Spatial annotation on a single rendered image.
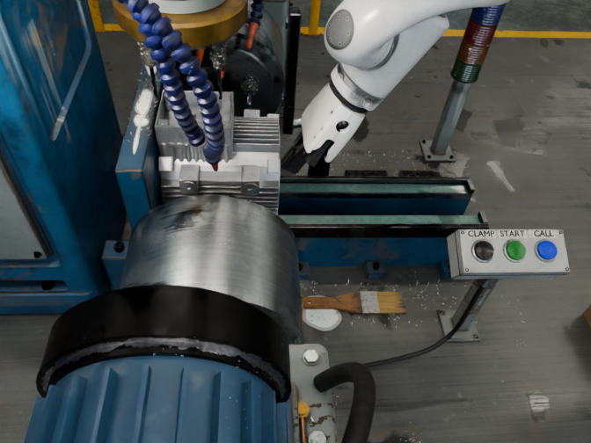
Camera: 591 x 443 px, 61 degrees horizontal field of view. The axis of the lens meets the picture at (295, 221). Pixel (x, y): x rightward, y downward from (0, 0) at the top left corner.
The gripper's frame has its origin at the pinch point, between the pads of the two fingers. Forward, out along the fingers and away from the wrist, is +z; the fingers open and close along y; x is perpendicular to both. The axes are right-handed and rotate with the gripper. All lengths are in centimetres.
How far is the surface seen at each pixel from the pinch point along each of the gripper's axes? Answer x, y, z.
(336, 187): -17.5, 10.6, 9.5
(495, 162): -63, 32, -3
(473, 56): -35, 33, -21
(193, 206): 16.3, -17.5, 0.7
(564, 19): -244, 277, -15
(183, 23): 25.7, -2.5, -13.7
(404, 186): -30.0, 11.0, 2.3
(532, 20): -222, 274, -3
